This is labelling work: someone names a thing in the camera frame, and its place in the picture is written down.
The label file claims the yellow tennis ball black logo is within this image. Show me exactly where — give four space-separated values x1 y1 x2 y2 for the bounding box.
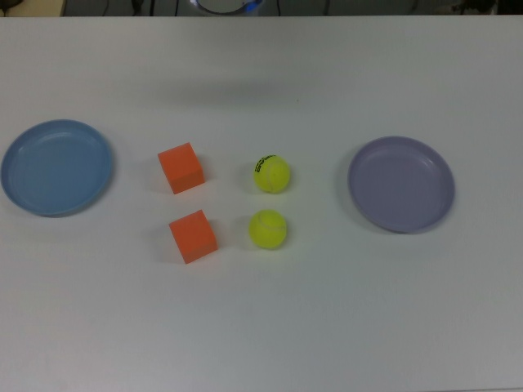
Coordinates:
253 154 292 194

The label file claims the plain yellow tennis ball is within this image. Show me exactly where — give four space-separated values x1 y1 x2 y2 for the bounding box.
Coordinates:
248 209 288 249

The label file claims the orange foam cube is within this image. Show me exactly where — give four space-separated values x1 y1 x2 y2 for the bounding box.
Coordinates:
168 209 219 265
157 141 205 196

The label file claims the lilac round plate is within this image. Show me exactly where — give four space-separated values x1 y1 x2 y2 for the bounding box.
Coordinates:
346 136 456 235

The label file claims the blue round plate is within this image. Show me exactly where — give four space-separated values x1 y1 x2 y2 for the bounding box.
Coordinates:
0 118 117 218

